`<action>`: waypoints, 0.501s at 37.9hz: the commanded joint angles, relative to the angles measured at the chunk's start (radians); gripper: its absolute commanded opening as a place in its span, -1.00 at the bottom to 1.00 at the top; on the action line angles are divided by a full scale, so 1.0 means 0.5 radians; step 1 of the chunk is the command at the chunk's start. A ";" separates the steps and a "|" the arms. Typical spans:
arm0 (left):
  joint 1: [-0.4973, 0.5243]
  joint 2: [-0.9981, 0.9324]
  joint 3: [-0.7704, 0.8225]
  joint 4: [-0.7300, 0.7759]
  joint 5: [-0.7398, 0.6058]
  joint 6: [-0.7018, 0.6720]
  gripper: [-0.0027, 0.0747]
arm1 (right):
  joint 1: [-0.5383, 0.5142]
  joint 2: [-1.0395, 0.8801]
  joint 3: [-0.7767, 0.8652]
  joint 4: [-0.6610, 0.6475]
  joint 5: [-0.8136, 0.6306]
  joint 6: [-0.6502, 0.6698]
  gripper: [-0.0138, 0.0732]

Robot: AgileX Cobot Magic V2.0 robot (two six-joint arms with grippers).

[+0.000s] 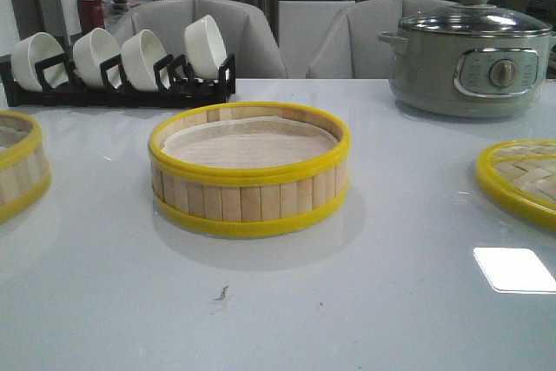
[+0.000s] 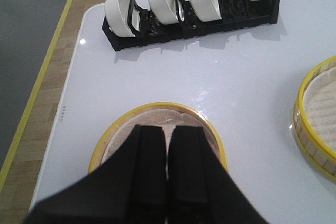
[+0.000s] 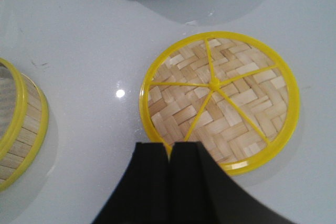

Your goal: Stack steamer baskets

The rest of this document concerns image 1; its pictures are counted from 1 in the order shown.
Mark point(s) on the woven bamboo steamer lid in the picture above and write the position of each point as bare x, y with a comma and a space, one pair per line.
520, 177

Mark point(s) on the bamboo steamer drawer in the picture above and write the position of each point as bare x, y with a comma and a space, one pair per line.
249, 202
25, 169

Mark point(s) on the white steamer liner paper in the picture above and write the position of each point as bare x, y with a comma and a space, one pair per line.
251, 143

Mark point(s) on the black dish rack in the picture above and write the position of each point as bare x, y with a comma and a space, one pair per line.
177, 87

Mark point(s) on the grey chair left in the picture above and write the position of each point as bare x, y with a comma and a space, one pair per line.
245, 31

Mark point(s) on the grey chair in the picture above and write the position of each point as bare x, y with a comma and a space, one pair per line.
351, 49
245, 31

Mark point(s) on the grey chair right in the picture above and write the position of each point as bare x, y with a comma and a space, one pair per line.
351, 49

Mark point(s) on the white bowl right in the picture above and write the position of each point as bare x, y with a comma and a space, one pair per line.
204, 47

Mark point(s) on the white bowl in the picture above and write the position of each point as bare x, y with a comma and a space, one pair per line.
204, 47
90, 51
139, 54
27, 53

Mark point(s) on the green electric cooking pot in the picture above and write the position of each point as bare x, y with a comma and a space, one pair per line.
470, 76

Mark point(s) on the red cylinder container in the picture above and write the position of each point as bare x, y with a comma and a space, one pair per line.
90, 14

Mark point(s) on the glass pot lid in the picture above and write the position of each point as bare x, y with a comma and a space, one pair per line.
476, 18

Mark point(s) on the white bowl far left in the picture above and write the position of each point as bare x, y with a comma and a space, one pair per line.
27, 53

